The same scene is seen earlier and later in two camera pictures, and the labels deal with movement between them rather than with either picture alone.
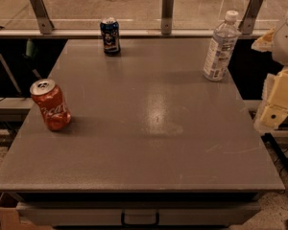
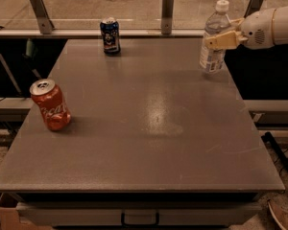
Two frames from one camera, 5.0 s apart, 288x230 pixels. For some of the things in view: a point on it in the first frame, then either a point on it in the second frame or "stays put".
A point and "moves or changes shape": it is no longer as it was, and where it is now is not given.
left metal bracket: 37,4 stays put
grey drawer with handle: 84,214 stays put
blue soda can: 110,35 stays put
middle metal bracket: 167,8 stays put
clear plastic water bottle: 221,52 moves or changes shape
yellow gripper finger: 278,100 → 228,39
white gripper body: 287,45 → 256,30
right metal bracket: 251,12 stays put
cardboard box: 10,218 stays put
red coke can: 51,103 stays put
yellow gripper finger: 265,43 → 237,20
